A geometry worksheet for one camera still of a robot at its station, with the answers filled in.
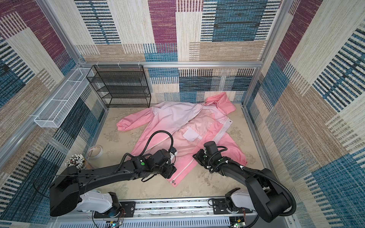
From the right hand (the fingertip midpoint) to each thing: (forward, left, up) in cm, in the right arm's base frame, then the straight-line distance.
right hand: (192, 158), depth 87 cm
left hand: (-6, +11, +5) cm, 14 cm away
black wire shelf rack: (+53, +51, +15) cm, 75 cm away
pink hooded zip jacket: (+18, +4, +1) cm, 18 cm away
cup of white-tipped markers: (-6, +58, +16) cm, 61 cm away
